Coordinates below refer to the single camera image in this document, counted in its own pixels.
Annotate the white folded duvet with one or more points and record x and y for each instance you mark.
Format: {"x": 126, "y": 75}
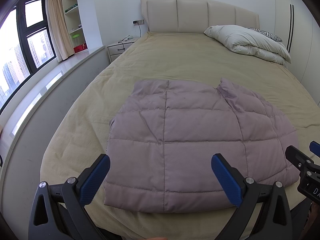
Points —
{"x": 247, "y": 40}

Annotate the cream padded headboard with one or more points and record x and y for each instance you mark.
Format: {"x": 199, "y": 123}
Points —
{"x": 195, "y": 15}

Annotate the person's left hand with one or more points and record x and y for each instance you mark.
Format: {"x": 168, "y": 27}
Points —
{"x": 156, "y": 238}

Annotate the white wardrobe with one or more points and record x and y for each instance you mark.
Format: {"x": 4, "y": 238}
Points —
{"x": 302, "y": 42}

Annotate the white window ledge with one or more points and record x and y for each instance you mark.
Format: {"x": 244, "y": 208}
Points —
{"x": 42, "y": 77}

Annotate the white nightstand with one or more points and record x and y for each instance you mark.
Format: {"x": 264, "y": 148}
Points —
{"x": 115, "y": 51}

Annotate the green lidded container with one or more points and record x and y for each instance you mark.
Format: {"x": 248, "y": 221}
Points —
{"x": 76, "y": 37}

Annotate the beige curtain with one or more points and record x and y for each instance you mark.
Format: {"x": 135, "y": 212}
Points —
{"x": 58, "y": 25}

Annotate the wall socket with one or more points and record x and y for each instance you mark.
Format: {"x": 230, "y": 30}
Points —
{"x": 138, "y": 22}

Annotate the red box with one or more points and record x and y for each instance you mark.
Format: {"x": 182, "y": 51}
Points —
{"x": 80, "y": 48}

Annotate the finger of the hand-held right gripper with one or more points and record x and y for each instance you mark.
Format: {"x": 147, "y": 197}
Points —
{"x": 296, "y": 156}
{"x": 315, "y": 147}

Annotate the white device on nightstand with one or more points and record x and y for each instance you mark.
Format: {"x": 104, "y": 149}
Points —
{"x": 126, "y": 39}

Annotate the mauve hooded puffer coat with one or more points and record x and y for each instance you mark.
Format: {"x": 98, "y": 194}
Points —
{"x": 187, "y": 142}

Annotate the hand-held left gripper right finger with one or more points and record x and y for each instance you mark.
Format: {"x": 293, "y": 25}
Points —
{"x": 226, "y": 177}

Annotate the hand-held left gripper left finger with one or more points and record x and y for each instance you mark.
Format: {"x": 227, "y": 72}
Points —
{"x": 96, "y": 177}

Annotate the dark green shelf item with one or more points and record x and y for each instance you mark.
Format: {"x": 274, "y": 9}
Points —
{"x": 71, "y": 8}

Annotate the zebra print pillow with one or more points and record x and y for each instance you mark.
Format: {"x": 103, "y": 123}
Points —
{"x": 271, "y": 35}

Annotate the bed with beige sheet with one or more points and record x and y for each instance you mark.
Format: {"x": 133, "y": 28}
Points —
{"x": 175, "y": 55}

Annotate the black framed window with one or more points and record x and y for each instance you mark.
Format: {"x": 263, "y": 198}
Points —
{"x": 20, "y": 55}

